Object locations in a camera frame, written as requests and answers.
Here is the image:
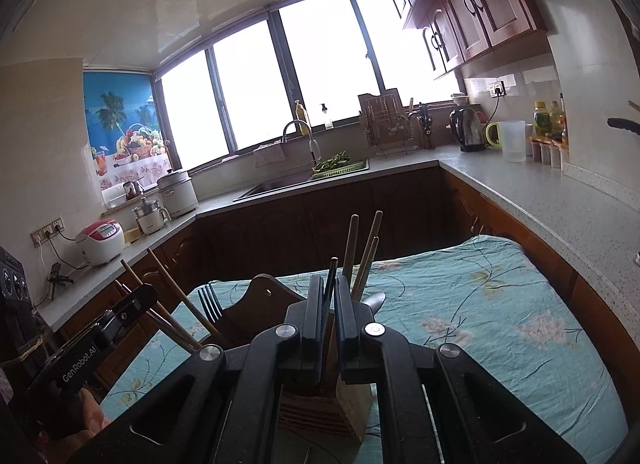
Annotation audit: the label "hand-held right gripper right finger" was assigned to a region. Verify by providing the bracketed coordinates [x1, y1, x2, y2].
[335, 274, 587, 464]

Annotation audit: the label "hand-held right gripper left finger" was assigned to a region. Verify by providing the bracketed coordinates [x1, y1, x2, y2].
[65, 274, 326, 464]

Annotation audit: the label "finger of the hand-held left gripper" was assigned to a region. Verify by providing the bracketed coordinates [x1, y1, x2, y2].
[100, 283, 161, 342]

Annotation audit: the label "wooden chopstick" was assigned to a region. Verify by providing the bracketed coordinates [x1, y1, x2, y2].
[356, 210, 384, 297]
[114, 280, 196, 351]
[147, 248, 224, 341]
[342, 214, 360, 279]
[351, 237, 381, 304]
[120, 259, 205, 351]

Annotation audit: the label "dark grey chopstick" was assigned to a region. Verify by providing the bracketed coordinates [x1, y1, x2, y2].
[322, 256, 340, 315]

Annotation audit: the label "wooden utensil holder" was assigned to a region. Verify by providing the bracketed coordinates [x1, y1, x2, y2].
[220, 274, 377, 446]

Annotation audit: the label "person's left hand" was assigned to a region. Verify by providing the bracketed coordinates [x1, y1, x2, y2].
[74, 386, 114, 446]

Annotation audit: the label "metal spoon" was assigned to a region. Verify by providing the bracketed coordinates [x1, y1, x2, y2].
[360, 291, 387, 321]

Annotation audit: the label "red and white rice cooker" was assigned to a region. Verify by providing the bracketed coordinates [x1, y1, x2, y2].
[74, 218, 126, 268]

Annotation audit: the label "dark metal fork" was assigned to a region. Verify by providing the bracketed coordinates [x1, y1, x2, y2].
[197, 282, 224, 326]

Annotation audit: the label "small electric cooking pot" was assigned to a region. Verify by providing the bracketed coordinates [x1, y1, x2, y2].
[132, 197, 171, 236]

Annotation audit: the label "row of wooden base cabinets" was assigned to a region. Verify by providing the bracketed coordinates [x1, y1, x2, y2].
[54, 166, 640, 397]

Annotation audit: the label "large white steamer pot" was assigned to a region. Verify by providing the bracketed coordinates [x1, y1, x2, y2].
[157, 168, 199, 219]

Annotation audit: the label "teal floral tablecloth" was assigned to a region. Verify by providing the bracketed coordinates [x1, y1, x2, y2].
[100, 234, 629, 464]

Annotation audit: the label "kitchen sink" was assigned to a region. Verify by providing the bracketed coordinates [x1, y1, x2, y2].
[232, 159, 371, 203]

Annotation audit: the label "green strainer basket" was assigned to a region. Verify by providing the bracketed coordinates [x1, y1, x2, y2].
[312, 159, 369, 176]

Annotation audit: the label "green leafy vegetables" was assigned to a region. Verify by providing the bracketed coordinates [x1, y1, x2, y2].
[315, 152, 351, 170]

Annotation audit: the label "pink dish cloth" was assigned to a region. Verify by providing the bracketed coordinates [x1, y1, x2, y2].
[252, 141, 287, 169]

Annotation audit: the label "chrome faucet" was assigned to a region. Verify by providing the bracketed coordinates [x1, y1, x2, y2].
[282, 119, 321, 165]

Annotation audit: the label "beach and fruit poster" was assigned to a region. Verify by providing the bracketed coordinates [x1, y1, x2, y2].
[82, 71, 174, 193]

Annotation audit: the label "knife block with knives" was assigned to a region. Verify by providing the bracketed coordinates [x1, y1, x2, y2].
[417, 102, 439, 150]

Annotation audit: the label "wooden cutting board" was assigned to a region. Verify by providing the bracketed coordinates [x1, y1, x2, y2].
[357, 88, 404, 148]

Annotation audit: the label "steel electric kettle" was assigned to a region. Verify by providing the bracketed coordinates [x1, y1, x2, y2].
[448, 106, 489, 153]

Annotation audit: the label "dark framed window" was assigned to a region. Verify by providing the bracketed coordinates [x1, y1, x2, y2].
[152, 0, 462, 171]

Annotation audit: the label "green label oil bottle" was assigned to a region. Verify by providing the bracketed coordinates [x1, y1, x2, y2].
[532, 101, 551, 138]

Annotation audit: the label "yellow oil bottle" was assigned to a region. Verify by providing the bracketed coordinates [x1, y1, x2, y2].
[548, 100, 565, 140]

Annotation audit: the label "white power cable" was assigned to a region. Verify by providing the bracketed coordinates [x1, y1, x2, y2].
[36, 238, 57, 301]

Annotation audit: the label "beige wall outlet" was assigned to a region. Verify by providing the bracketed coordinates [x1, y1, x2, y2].
[30, 216, 66, 246]

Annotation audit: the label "wire dish rack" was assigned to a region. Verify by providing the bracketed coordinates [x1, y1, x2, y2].
[364, 96, 419, 159]

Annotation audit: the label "clear pitcher with green handle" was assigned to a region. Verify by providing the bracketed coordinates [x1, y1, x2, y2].
[483, 119, 527, 164]

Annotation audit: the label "row of wooden wall cabinets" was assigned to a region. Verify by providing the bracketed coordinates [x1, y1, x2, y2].
[370, 0, 549, 81]

